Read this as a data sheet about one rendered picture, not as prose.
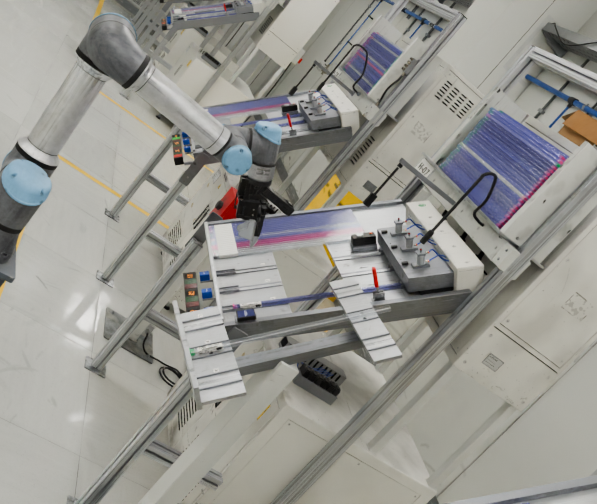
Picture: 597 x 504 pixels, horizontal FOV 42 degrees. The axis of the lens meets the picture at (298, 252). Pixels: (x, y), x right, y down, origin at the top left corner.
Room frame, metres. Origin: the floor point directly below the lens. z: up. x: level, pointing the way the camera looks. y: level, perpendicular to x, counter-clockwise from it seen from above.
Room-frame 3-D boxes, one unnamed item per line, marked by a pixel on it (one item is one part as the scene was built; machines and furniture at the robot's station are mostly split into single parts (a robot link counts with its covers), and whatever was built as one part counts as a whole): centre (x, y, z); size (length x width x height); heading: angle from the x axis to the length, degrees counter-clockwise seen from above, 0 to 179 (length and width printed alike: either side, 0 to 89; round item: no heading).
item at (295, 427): (2.54, -0.41, 0.31); 0.70 x 0.65 x 0.62; 24
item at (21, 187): (1.76, 0.61, 0.72); 0.13 x 0.12 x 0.14; 26
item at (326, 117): (3.77, 0.35, 0.66); 1.01 x 0.73 x 1.31; 114
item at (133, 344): (3.00, 0.31, 0.39); 0.24 x 0.24 x 0.78; 24
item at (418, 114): (3.87, 0.17, 0.95); 1.35 x 0.82 x 1.90; 114
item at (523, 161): (2.43, -0.33, 1.52); 0.51 x 0.13 x 0.27; 24
